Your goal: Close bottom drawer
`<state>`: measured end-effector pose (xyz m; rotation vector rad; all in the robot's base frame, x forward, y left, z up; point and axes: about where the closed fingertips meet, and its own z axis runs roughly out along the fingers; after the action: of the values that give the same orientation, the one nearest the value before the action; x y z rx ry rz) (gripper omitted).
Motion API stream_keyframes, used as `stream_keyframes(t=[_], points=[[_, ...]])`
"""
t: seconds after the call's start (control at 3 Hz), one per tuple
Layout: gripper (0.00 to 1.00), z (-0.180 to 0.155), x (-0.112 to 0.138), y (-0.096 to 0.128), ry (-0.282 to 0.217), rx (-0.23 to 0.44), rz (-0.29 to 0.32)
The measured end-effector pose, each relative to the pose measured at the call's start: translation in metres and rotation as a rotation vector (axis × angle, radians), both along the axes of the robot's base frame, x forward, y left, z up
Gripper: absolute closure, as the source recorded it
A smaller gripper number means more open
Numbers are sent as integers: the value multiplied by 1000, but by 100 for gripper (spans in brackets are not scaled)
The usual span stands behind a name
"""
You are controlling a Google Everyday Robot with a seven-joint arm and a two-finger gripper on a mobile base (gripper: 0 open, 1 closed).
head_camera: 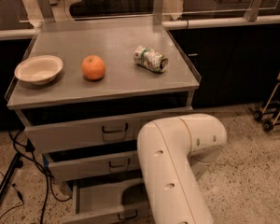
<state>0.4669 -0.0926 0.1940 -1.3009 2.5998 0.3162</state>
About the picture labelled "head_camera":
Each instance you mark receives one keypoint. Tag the crushed white green can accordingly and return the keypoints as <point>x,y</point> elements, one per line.
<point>150,59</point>

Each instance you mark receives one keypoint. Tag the grey top drawer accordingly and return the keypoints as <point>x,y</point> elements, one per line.
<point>93,132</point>

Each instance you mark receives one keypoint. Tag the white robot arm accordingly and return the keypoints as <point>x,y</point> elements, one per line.
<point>173,154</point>

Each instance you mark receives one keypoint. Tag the grey bottom drawer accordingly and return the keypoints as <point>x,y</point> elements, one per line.
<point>108,203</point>

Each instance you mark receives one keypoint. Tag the dark seated person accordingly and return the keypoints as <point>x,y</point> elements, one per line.
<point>99,8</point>

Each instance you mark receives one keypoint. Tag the white horizontal rail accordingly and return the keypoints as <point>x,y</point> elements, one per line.
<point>169,25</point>

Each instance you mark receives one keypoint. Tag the orange fruit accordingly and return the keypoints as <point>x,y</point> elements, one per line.
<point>93,67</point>

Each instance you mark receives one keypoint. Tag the grey middle drawer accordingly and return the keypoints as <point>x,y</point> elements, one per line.
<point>86,162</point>

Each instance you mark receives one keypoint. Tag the white bowl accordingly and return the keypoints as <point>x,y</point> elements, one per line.
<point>39,70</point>

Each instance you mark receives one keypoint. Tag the black tripod leg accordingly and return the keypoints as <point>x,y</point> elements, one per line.
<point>15,163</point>

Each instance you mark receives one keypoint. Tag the grey metal drawer cabinet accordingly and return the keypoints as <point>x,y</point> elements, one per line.
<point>126,87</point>

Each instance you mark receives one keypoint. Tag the grey drawer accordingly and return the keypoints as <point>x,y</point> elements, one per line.
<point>86,162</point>
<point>93,132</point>
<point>108,203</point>

